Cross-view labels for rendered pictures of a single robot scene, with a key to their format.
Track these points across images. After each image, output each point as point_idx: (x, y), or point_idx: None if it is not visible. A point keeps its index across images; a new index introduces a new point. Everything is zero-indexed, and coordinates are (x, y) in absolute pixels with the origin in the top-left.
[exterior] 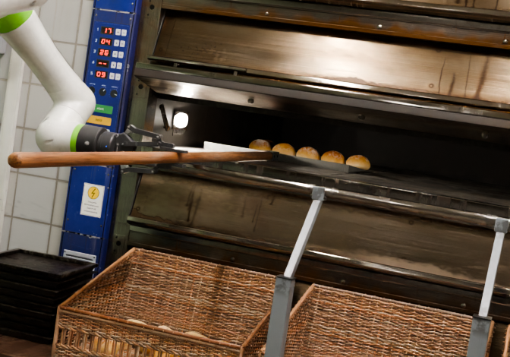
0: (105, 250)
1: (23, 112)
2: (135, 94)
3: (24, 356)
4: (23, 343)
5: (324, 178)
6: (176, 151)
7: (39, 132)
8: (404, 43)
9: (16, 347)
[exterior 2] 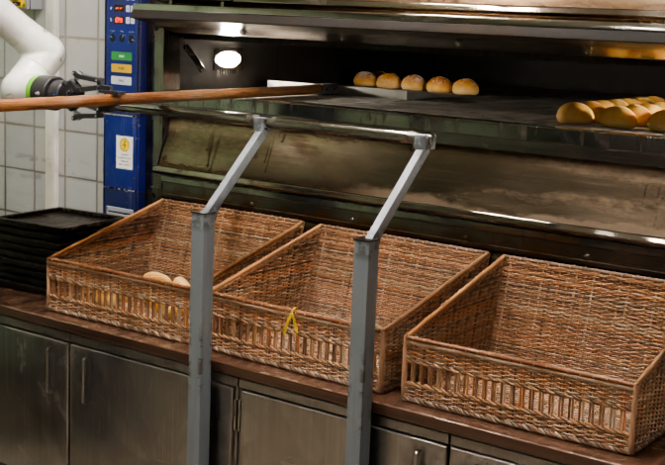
0: (142, 203)
1: (63, 67)
2: (152, 37)
3: (22, 308)
4: (36, 298)
5: (324, 108)
6: (111, 93)
7: (1, 87)
8: None
9: (24, 301)
